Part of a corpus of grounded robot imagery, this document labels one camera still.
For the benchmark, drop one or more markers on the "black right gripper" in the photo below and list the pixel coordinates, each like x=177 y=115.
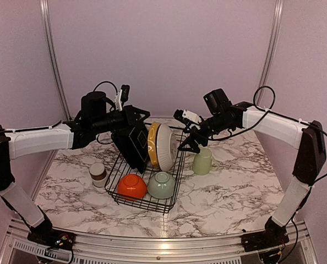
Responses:
x=195 y=148

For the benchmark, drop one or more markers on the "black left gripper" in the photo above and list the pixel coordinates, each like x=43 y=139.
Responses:
x=130 y=117

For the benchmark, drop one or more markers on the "black wire dish rack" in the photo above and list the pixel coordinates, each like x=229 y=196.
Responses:
x=122 y=168

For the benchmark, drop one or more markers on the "black square floral plate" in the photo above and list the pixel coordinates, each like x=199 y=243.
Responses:
x=125 y=145

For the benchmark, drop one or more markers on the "light green mug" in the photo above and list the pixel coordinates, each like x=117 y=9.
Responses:
x=204 y=162

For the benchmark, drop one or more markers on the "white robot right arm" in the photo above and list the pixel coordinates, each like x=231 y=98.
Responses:
x=306 y=138

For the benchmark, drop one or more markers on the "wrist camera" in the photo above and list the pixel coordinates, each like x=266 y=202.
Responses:
x=94 y=104
x=185 y=116

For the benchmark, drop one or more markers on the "white ceramic bowl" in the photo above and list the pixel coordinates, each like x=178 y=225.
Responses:
x=132 y=187

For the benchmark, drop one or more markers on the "light green ceramic bowl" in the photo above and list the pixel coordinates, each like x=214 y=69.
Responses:
x=161 y=185

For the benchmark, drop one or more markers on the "brown grey metal-lined cup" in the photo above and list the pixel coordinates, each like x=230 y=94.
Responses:
x=98 y=174

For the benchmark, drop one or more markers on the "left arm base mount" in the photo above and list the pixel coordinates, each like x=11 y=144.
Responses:
x=45 y=234

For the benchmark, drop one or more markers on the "yellow polka dot plate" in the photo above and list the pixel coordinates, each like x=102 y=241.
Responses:
x=152 y=144

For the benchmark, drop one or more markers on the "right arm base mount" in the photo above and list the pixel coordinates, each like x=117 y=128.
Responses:
x=272 y=235

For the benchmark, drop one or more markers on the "round brown rim floral plate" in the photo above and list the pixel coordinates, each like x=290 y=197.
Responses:
x=166 y=146

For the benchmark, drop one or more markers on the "aluminium frame rail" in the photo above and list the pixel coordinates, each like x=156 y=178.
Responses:
x=96 y=248

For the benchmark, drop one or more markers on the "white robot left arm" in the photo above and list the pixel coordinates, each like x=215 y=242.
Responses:
x=22 y=142

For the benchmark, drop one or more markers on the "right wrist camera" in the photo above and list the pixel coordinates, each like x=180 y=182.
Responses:
x=185 y=116

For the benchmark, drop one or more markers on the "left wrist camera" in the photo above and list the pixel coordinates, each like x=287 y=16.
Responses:
x=94 y=104

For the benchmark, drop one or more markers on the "white square floral plate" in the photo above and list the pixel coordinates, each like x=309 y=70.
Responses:
x=139 y=136

